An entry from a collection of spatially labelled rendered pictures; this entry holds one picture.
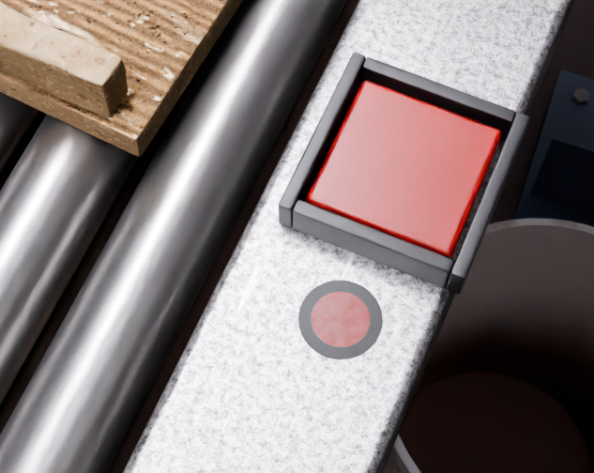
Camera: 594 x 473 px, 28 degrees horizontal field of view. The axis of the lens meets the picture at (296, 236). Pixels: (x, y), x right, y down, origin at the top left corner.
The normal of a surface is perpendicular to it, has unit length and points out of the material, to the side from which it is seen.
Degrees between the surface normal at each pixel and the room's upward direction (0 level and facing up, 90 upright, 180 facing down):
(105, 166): 49
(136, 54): 0
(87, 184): 40
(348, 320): 0
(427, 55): 0
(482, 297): 87
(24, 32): 11
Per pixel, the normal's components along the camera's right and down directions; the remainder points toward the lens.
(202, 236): 0.70, 0.00
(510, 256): 0.10, 0.88
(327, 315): 0.00, -0.42
